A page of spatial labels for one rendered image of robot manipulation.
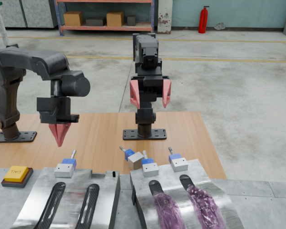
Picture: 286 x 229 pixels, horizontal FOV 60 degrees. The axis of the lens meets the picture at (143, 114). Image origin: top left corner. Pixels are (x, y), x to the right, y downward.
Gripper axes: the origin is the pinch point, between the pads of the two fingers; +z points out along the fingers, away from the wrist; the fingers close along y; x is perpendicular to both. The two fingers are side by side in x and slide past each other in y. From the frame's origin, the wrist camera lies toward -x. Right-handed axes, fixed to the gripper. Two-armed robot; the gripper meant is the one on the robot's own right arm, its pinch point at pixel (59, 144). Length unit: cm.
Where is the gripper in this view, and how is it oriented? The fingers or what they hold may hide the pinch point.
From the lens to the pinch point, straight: 80.7
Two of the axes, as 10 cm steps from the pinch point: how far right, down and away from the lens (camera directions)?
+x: 0.6, -0.5, 10.0
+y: 10.0, 0.3, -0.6
